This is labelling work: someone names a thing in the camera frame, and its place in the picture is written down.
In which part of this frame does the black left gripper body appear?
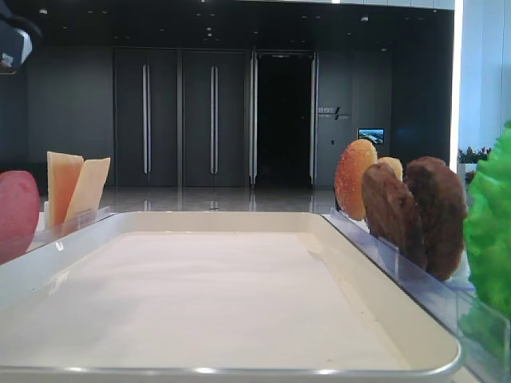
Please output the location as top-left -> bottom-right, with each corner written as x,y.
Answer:
0,0 -> 42,75

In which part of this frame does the orange cheese slice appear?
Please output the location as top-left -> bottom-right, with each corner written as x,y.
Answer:
47,152 -> 84,227

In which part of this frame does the pale yellow cheese slice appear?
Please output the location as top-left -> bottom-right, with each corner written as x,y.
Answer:
65,157 -> 111,222

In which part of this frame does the thin brown meat patty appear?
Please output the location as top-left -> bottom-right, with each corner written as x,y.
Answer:
362,162 -> 427,270

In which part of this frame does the thick brown meat patty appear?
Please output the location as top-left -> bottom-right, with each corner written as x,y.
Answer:
405,156 -> 467,281

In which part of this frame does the green lettuce leaf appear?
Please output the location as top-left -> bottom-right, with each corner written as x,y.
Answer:
462,122 -> 510,362

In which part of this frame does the dark double door left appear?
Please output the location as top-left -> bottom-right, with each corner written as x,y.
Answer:
114,49 -> 177,187

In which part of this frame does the dark double door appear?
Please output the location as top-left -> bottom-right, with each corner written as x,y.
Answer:
114,49 -> 177,187
184,51 -> 247,188

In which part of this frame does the dark double door middle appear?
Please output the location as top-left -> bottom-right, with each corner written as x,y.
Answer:
184,51 -> 247,188

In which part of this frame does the white rectangular metal tray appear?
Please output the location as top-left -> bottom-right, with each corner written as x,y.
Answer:
1,212 -> 463,382

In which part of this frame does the large golden bun top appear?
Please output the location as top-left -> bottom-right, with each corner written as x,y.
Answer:
335,139 -> 378,221

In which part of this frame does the small golden bun slice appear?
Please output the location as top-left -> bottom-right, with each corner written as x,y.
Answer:
378,156 -> 403,180

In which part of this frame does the potted flowers planter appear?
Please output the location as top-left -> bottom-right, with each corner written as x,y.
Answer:
458,147 -> 492,185

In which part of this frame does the clear acrylic left rail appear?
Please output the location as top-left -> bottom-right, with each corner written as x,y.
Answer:
1,207 -> 113,265

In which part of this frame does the clear acrylic rail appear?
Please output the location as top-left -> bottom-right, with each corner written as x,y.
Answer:
1,207 -> 113,265
324,209 -> 510,382

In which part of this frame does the wall mounted display screen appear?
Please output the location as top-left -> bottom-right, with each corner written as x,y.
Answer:
358,128 -> 385,145

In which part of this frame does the clear acrylic right rail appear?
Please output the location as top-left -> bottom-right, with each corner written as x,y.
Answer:
324,209 -> 510,382

